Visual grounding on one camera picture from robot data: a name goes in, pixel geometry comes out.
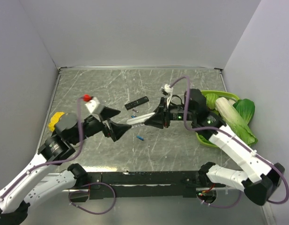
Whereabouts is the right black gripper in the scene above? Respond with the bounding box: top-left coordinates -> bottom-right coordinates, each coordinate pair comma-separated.
144,96 -> 196,128

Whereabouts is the large bok choy toy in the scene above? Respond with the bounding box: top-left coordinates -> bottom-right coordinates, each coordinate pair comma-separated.
215,97 -> 258,146

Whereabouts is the yellow cabbage toy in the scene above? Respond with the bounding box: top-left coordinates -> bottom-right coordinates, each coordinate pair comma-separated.
48,112 -> 65,132

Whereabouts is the green plastic basket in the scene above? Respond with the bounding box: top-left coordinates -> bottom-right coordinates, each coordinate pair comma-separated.
196,90 -> 240,149

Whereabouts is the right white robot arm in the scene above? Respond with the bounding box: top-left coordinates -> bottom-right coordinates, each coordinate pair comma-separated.
144,89 -> 285,206

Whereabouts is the green cabbage toy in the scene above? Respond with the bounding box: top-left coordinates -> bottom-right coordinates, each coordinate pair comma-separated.
205,93 -> 219,110

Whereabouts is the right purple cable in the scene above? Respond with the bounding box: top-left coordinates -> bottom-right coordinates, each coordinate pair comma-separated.
170,75 -> 289,208

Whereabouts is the white remote control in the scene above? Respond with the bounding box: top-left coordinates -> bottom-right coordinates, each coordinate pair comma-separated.
126,112 -> 155,128

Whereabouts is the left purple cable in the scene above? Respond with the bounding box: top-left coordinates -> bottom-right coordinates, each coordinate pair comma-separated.
0,97 -> 117,215

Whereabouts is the black mounting base plate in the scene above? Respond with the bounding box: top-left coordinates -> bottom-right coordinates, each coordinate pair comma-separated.
59,170 -> 226,200

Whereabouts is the purple cable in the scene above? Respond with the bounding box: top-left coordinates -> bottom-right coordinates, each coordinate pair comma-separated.
0,97 -> 117,215
170,75 -> 289,208

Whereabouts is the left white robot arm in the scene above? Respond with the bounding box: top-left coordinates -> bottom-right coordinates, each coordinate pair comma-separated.
0,107 -> 131,225

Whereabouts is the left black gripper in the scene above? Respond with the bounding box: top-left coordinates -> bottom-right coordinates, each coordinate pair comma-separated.
70,105 -> 132,144

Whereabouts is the blue battery lone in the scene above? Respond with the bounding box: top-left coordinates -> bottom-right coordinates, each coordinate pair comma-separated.
136,135 -> 144,141

